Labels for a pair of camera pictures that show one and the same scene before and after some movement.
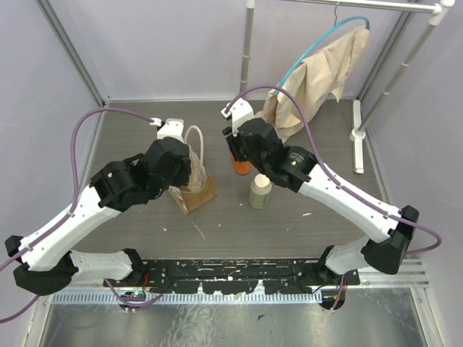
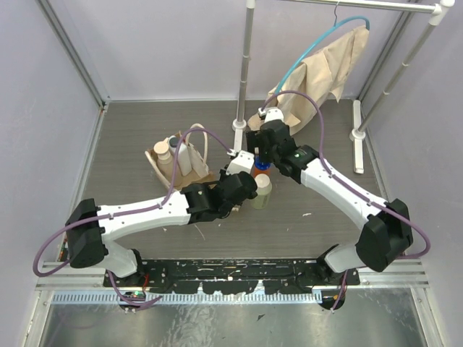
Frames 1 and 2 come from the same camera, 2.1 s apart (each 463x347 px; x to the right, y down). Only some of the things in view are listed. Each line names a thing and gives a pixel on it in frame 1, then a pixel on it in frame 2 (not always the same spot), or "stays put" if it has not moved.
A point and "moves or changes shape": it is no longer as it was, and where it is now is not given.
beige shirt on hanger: (312, 82) stays put
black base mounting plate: (239, 275) stays put
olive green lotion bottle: (260, 192) stays put
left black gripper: (182, 170) → (224, 174)
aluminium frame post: (74, 50) stays put
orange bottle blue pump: (241, 168) moves or changes shape
